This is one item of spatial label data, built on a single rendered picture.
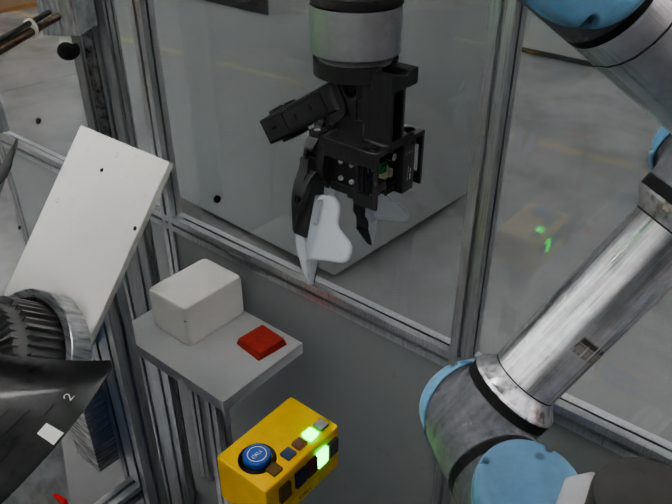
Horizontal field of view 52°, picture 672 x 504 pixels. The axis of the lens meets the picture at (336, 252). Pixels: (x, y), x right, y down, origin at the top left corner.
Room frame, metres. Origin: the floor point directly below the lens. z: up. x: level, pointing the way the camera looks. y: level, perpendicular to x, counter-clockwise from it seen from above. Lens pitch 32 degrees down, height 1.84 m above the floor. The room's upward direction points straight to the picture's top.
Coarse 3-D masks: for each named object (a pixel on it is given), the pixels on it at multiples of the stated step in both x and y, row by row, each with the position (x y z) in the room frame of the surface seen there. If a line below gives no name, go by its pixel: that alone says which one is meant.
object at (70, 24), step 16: (48, 0) 1.28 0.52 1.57; (64, 0) 1.28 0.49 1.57; (80, 0) 1.30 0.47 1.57; (48, 16) 1.28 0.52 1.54; (64, 16) 1.28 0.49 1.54; (80, 16) 1.29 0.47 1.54; (96, 16) 1.36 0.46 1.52; (48, 32) 1.28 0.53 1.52; (64, 32) 1.28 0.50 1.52; (80, 32) 1.28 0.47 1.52
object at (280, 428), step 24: (288, 408) 0.77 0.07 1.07; (264, 432) 0.72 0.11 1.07; (288, 432) 0.72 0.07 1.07; (336, 432) 0.73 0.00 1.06; (240, 456) 0.67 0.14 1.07; (312, 456) 0.69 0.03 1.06; (336, 456) 0.73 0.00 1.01; (240, 480) 0.64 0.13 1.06; (264, 480) 0.63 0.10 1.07; (312, 480) 0.68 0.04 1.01
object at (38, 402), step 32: (0, 384) 0.67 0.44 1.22; (32, 384) 0.66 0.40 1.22; (64, 384) 0.65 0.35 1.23; (96, 384) 0.64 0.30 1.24; (0, 416) 0.61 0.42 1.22; (32, 416) 0.61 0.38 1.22; (64, 416) 0.60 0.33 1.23; (0, 448) 0.57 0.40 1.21; (32, 448) 0.56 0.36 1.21; (0, 480) 0.53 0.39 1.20
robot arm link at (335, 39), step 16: (320, 16) 0.54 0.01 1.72; (336, 16) 0.53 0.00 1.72; (352, 16) 0.53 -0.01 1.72; (368, 16) 0.53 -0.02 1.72; (384, 16) 0.53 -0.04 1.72; (400, 16) 0.55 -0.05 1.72; (320, 32) 0.54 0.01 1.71; (336, 32) 0.53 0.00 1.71; (352, 32) 0.53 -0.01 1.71; (368, 32) 0.53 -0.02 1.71; (384, 32) 0.53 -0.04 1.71; (400, 32) 0.55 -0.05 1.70; (320, 48) 0.54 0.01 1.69; (336, 48) 0.53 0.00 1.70; (352, 48) 0.53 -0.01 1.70; (368, 48) 0.53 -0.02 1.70; (384, 48) 0.53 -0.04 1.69; (400, 48) 0.55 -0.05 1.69; (336, 64) 0.54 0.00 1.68; (352, 64) 0.53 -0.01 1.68; (368, 64) 0.53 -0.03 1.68; (384, 64) 0.54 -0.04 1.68
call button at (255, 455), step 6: (258, 444) 0.69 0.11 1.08; (246, 450) 0.67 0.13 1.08; (252, 450) 0.67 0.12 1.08; (258, 450) 0.67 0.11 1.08; (264, 450) 0.67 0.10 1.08; (246, 456) 0.66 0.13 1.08; (252, 456) 0.66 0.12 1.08; (258, 456) 0.66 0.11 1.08; (264, 456) 0.66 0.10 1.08; (270, 456) 0.67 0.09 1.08; (246, 462) 0.65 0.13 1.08; (252, 462) 0.65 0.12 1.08; (258, 462) 0.65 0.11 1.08; (264, 462) 0.65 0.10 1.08; (252, 468) 0.65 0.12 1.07; (258, 468) 0.65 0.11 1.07
